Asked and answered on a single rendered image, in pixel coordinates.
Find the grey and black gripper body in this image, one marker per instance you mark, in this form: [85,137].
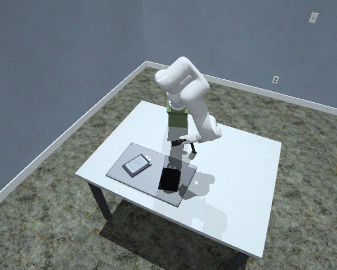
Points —
[190,138]

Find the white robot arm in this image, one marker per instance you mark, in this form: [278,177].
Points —
[185,87]

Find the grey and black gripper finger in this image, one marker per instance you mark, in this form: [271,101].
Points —
[177,142]

